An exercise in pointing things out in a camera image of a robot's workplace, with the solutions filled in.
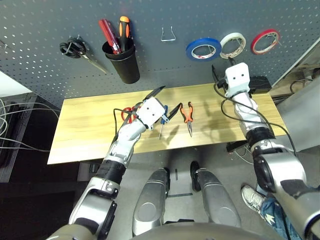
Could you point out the metal double peg hook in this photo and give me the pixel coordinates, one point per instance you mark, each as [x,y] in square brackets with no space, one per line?
[207,48]
[236,43]
[271,37]

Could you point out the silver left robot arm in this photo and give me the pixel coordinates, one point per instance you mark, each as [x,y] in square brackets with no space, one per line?
[127,135]

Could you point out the blue jeans leg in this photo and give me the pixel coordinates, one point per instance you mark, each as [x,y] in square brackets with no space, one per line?
[272,212]

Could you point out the white tape roll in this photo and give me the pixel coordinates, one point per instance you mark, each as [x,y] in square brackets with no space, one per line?
[225,40]

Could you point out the white metal rack frame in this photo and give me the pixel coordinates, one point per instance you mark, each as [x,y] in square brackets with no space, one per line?
[295,62]

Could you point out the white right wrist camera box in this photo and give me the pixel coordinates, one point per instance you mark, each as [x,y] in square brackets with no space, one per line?
[237,77]

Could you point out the black side cabinet white top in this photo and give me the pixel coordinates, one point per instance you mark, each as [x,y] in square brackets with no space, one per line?
[15,85]

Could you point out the blue tape roll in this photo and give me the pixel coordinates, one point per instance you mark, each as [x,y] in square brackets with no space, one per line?
[190,47]

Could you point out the black tool cup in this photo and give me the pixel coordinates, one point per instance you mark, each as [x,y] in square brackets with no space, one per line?
[125,67]

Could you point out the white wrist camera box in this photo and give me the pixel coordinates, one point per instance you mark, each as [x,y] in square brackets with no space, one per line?
[237,77]
[150,110]

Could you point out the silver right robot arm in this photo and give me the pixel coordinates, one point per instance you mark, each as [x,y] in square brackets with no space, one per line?
[250,117]

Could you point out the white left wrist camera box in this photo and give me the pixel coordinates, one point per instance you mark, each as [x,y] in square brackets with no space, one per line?
[150,110]

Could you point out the black plastic case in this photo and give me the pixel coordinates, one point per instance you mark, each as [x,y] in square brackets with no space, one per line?
[260,85]

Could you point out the olive robot torso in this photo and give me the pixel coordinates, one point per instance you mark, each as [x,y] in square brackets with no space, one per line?
[200,232]

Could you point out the silver robot right leg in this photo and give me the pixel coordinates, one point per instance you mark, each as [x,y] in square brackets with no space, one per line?
[215,200]

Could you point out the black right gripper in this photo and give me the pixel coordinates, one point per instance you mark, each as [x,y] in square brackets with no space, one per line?
[222,83]

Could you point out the silver robot left leg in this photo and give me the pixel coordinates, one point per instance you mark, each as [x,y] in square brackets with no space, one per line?
[150,205]

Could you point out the orange black needle-nose pliers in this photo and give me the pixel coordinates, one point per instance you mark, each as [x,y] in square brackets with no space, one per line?
[188,117]

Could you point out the white sneaker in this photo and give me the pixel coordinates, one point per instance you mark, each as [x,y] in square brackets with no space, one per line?
[251,197]

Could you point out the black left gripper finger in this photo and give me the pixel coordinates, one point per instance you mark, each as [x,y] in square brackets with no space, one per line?
[175,112]
[155,93]

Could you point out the dark grey pegboard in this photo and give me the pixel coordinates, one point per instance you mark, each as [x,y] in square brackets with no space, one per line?
[50,37]

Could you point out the red tape roll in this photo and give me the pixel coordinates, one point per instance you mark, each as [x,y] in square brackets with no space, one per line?
[253,43]

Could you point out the small metal peg hook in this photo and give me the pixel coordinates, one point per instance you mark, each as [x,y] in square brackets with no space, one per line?
[3,44]

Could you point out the silver robot leg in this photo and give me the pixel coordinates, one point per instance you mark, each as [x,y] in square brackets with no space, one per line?
[215,200]
[150,205]

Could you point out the black table bracket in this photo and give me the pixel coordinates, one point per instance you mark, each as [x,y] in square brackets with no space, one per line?
[235,146]

